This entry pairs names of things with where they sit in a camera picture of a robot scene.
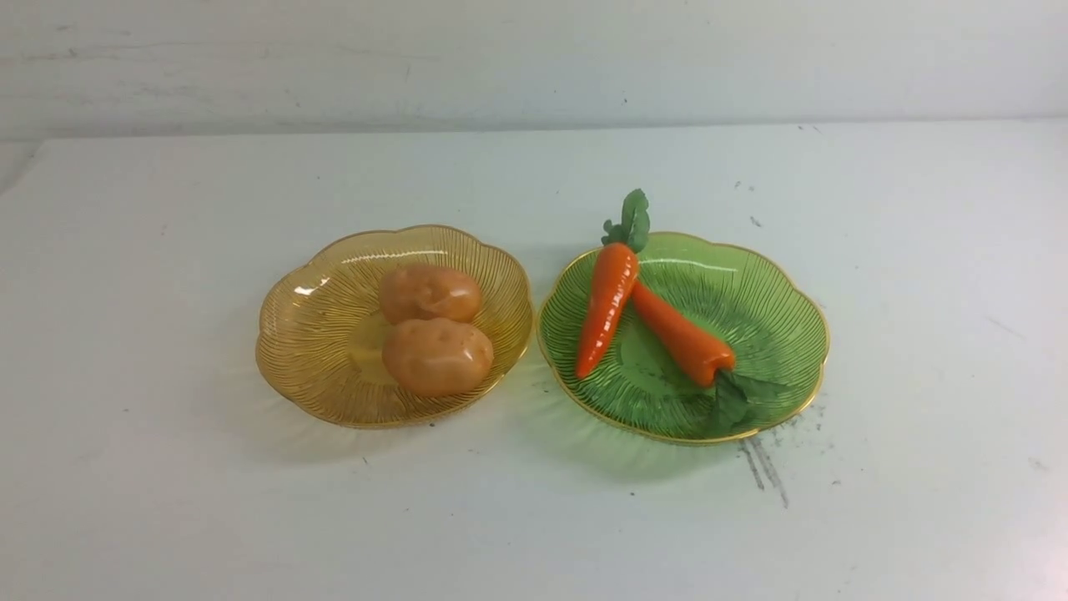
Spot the toy carrot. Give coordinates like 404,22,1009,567
575,188,651,380
630,282,787,432

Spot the toy carrot front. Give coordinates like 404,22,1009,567
575,188,651,380

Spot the toy potato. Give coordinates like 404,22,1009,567
381,318,494,398
378,263,483,325

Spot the amber ribbed plastic plate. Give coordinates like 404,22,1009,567
255,225,534,429

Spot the green ribbed plastic plate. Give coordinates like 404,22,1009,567
537,231,830,445

